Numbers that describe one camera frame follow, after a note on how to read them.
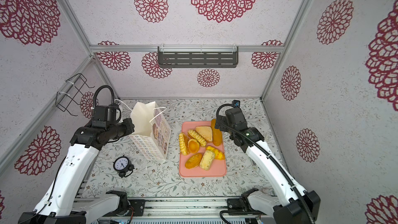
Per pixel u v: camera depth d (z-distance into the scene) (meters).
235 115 0.54
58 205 0.37
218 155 0.88
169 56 1.00
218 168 0.86
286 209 0.37
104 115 0.52
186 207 0.76
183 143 0.90
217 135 0.95
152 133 0.67
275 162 0.44
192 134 0.94
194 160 0.84
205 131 0.97
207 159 0.83
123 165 0.85
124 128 0.64
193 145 0.90
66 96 0.74
